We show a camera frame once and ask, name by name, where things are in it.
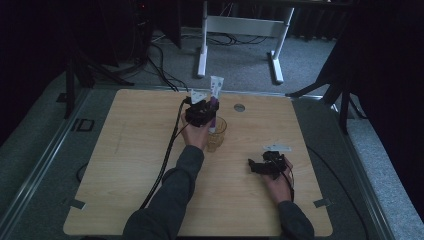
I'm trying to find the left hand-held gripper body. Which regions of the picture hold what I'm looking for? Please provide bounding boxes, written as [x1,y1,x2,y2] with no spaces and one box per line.
[184,89,221,128]

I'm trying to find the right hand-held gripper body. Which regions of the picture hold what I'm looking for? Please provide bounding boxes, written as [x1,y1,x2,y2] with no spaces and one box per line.
[261,144,293,181]

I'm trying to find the amber glass cup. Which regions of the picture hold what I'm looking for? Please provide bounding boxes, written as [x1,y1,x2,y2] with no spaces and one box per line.
[205,116,229,154]

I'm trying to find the person's left hand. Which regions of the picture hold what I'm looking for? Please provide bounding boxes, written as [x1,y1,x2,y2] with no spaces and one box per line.
[180,114,210,151]

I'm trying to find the person's right hand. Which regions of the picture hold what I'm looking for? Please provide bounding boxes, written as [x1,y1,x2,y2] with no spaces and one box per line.
[262,157,295,205]

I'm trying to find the grey tape piece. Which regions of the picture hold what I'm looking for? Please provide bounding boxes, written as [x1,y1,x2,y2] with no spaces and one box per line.
[67,198,87,211]
[312,197,333,209]

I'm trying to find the black metal stand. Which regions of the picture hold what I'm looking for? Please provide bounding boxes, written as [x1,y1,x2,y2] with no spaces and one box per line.
[285,63,368,136]

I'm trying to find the black tripod stand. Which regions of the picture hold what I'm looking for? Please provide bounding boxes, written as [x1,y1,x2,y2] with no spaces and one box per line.
[63,46,135,120]

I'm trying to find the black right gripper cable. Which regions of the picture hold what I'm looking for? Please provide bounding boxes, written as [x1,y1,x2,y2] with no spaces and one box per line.
[281,165,296,203]

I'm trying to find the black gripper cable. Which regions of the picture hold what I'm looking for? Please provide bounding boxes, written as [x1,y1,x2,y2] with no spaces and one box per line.
[281,165,296,203]
[139,97,192,211]

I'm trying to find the black floor cables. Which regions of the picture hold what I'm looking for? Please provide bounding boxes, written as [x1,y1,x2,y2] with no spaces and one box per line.
[133,31,269,93]

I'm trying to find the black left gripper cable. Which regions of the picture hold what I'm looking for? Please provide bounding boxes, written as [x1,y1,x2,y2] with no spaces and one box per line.
[139,97,192,211]

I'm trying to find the thin black floor cable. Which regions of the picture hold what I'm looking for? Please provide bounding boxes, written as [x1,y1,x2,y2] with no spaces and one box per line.
[305,145,370,240]

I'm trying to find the white metal table frame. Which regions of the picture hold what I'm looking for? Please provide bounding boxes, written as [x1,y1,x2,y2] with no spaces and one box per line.
[196,0,296,85]

